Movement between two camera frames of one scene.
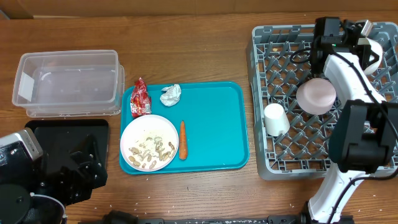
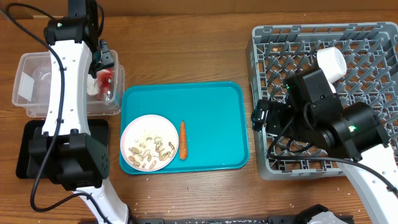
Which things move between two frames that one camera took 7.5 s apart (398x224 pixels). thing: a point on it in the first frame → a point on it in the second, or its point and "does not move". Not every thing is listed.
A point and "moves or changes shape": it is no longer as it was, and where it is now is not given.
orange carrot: x=183 y=150 does not move
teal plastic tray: x=211 y=119 does not move
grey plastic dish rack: x=292 y=107 does not move
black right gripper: x=364 y=50 → x=277 y=116
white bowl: x=376 y=49 moves or changes shape
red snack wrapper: x=140 y=101 → x=104 y=78
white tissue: x=172 y=95 → x=92 y=86
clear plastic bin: x=50 y=84 does not move
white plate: x=149 y=143 does not move
